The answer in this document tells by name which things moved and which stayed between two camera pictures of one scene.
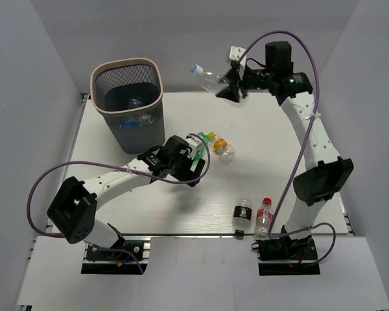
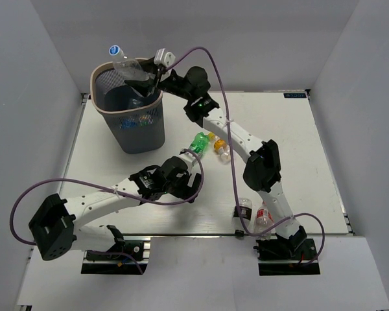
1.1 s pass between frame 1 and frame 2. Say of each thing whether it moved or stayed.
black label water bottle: stayed
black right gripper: moved
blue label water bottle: stayed
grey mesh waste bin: stayed
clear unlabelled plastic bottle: moved
